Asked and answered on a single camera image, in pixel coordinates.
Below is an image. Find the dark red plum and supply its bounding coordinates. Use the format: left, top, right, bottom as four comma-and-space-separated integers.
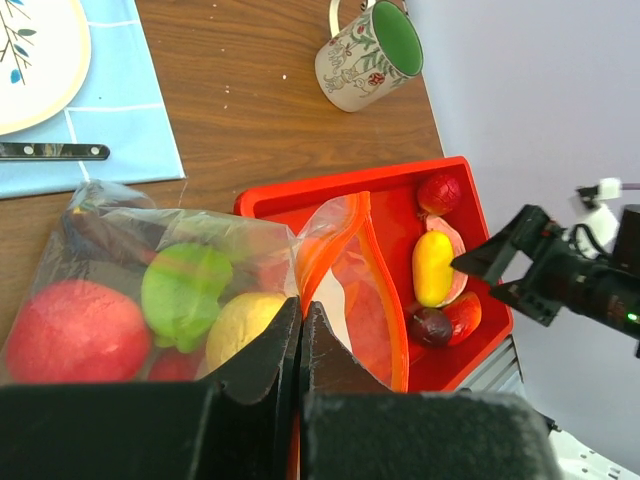
61, 199, 166, 265
408, 308, 453, 348

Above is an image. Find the red plastic tray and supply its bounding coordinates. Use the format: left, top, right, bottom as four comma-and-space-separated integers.
235, 157, 513, 392

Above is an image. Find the red chili pepper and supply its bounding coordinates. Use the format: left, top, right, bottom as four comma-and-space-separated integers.
147, 349, 203, 382

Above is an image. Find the clear zip top bag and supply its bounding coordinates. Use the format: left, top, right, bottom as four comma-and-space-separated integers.
1, 181, 409, 391

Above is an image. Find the yellow apple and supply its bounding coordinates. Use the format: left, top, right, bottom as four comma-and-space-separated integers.
205, 292, 287, 372

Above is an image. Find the black handled fork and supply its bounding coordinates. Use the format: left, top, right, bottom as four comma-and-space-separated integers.
0, 142, 111, 162

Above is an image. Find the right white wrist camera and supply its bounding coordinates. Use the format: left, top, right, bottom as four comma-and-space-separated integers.
572, 177, 623, 259

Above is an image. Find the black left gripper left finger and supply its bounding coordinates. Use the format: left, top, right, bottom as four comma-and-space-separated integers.
1, 298, 302, 479

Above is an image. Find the blue checked cloth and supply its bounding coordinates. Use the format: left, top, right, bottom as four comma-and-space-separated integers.
1, 1, 185, 198

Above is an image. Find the red pink peach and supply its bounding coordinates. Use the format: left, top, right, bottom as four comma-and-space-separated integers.
442, 292, 482, 346

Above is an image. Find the red apple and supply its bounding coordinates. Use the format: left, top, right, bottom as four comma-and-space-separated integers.
4, 280, 151, 384

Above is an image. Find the floral mug green inside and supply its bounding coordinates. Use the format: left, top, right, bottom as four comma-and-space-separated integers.
314, 1, 424, 113

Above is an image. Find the watermelon slice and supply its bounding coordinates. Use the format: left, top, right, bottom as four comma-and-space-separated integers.
424, 214, 470, 307

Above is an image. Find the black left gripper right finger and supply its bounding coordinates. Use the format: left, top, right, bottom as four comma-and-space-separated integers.
300, 302, 560, 479

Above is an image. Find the red textured lychee fruit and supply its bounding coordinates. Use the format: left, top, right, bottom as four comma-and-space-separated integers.
417, 174, 462, 216

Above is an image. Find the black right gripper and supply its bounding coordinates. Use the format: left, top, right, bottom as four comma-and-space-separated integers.
451, 204, 639, 340

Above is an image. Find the cream and teal plate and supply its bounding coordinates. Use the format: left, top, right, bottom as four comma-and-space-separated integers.
1, 1, 91, 135

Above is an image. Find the yellow lemon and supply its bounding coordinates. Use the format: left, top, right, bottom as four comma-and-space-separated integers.
412, 230, 454, 307

